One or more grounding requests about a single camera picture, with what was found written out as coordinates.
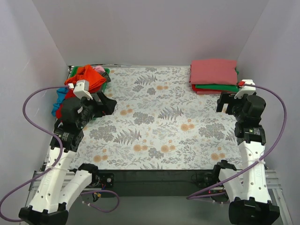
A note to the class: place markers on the red crumpled t shirt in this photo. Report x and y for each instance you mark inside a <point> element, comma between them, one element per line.
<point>68,95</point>

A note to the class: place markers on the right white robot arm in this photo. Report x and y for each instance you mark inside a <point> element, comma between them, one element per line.
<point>250,202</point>

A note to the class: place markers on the folded light pink t shirt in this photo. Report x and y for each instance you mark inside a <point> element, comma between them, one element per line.
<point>208,92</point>

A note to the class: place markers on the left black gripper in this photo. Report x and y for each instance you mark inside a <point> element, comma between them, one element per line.
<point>99,103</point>

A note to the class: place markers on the orange t shirt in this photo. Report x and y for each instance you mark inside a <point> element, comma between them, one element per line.
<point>87,73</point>

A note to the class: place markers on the floral table cloth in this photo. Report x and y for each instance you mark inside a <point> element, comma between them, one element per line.
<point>159,122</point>

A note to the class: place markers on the pink crumpled t shirt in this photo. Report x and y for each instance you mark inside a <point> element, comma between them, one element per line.
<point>99,69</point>

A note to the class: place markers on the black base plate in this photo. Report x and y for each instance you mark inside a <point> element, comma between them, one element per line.
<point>154,182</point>

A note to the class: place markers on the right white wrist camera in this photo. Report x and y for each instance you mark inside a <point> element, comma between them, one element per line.
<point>246,87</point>

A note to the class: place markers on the green plastic bin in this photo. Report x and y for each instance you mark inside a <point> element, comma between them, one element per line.
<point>85,99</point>

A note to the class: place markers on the grey crumpled t shirt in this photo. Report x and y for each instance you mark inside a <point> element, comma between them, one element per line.
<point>106,76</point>

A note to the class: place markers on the blue crumpled t shirt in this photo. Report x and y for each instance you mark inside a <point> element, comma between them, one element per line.
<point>61,93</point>

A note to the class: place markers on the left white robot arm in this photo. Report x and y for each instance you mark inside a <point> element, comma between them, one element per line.
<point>52,201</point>

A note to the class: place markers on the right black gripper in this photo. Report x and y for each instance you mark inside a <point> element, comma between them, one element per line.
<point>229,104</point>

